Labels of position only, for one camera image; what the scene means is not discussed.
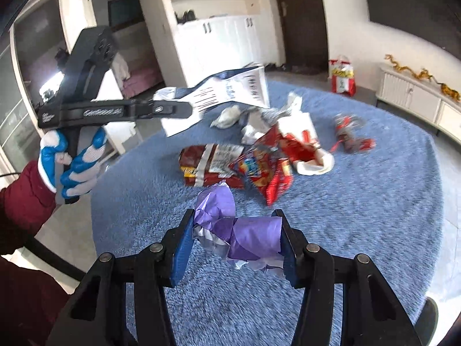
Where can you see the black shoes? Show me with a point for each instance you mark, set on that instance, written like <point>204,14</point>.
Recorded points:
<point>185,17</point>

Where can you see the white blue paper bag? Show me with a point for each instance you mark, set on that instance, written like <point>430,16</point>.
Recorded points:
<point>223,90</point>

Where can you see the silver crumpled wrapper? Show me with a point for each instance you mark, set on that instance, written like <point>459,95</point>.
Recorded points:
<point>261,120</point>

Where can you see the dark brown door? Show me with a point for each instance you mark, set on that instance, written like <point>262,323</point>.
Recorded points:
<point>302,25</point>

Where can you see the person's left forearm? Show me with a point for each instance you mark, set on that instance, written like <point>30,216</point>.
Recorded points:
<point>25,202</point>

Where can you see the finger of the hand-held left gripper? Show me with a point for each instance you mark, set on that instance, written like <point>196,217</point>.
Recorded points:
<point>158,109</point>

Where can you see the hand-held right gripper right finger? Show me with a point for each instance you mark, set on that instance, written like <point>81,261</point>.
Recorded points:
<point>288,256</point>

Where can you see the person's dark red clothing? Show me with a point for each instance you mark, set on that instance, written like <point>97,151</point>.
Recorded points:
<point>25,302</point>

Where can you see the red snack box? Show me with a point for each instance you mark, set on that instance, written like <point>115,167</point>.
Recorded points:
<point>194,158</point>

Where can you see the black wall television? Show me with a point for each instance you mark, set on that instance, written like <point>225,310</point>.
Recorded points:
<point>414,0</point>

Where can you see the long gold dragon ornament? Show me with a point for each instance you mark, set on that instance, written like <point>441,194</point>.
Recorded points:
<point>414,72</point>

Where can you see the red grey crumpled wrapper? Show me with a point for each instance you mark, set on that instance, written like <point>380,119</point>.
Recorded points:
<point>347,133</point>

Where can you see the blue fuzzy mat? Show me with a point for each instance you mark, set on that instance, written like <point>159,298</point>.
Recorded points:
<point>360,205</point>

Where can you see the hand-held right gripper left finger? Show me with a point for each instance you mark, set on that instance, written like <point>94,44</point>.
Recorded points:
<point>182,250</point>

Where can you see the small gold ornament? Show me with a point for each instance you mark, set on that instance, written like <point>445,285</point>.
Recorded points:
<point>452,92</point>

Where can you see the crumpled white tissue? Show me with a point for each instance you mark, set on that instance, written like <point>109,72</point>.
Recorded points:
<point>227,117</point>

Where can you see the pink bed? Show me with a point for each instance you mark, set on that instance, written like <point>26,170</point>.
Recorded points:
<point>140,77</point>

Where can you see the white tall cabinet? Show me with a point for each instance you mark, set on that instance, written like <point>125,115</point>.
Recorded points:
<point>219,39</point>

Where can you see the red white shopping bag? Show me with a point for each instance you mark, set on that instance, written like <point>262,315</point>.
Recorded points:
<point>344,79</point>

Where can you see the white television cabinet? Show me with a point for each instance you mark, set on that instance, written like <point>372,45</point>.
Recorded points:
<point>414,93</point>

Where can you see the person's left hand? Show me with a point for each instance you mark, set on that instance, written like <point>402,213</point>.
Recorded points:
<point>81,176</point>

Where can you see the red white crumpled wrapper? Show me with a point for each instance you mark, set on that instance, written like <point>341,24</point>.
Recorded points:
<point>313,165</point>

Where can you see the purple wrapper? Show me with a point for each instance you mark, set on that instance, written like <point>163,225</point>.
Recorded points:
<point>248,238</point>

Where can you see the red snack bag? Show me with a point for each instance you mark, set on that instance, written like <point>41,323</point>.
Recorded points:
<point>273,178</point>

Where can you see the pair of dark shoes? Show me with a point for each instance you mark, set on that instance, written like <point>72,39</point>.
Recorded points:
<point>275,67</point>

